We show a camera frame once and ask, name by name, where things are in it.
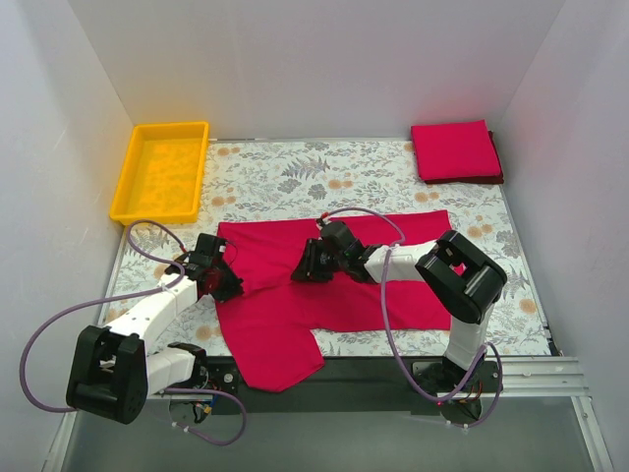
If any floral patterned table mat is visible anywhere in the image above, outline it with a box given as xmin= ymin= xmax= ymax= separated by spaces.
xmin=99 ymin=141 xmax=550 ymax=356

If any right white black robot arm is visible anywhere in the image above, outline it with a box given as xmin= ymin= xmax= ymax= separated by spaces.
xmin=291 ymin=219 xmax=507 ymax=402

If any aluminium frame rail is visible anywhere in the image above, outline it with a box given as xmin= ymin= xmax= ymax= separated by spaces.
xmin=57 ymin=355 xmax=613 ymax=471

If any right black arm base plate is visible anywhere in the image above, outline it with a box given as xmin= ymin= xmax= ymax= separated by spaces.
xmin=410 ymin=361 xmax=498 ymax=395

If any yellow plastic bin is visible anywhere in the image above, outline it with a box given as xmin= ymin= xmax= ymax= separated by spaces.
xmin=109 ymin=121 xmax=210 ymax=226

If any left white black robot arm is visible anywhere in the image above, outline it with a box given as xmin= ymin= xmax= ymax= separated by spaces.
xmin=66 ymin=233 xmax=244 ymax=424

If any crimson t-shirt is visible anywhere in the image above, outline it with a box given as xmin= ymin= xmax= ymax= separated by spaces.
xmin=216 ymin=210 xmax=451 ymax=392
xmin=411 ymin=120 xmax=503 ymax=184

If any folded crimson t-shirt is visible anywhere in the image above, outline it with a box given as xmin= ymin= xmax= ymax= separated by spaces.
xmin=411 ymin=120 xmax=503 ymax=184

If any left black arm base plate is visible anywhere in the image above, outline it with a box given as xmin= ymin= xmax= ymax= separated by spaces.
xmin=168 ymin=362 xmax=241 ymax=394

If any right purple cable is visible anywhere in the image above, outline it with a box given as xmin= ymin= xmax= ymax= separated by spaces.
xmin=321 ymin=207 xmax=505 ymax=430

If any folded dark red t-shirt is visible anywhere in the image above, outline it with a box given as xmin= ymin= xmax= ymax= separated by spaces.
xmin=419 ymin=130 xmax=503 ymax=184

